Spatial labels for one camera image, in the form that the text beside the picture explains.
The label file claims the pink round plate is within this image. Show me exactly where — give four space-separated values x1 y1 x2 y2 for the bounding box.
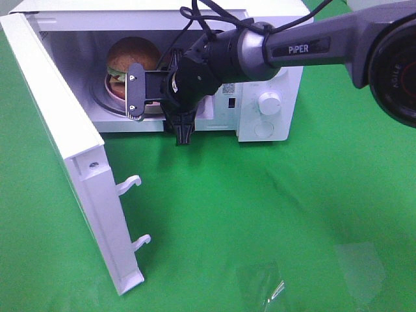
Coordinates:
105 74 163 118

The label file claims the burger with lettuce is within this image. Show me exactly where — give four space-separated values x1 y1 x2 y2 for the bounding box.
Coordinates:
107 36 161 99

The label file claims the white microwave door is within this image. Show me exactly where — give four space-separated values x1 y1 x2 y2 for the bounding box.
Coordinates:
1 13 151 295

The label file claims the white microwave knob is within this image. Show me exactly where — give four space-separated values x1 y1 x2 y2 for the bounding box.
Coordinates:
258 92 282 116

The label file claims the white microwave oven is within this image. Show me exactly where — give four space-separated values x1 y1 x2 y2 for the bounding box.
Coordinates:
1 1 302 142

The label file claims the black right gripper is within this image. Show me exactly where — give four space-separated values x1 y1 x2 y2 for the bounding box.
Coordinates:
145 48 222 146

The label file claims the round white door button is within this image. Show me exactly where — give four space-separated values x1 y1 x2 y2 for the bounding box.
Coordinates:
254 122 274 138

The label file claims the glass microwave turntable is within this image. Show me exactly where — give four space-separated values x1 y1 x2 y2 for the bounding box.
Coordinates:
89 81 164 119

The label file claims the black wrist camera mount plate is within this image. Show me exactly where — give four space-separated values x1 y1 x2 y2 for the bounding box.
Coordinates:
125 63 146 121

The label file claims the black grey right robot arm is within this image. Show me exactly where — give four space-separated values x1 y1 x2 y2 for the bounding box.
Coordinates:
141 1 415 145

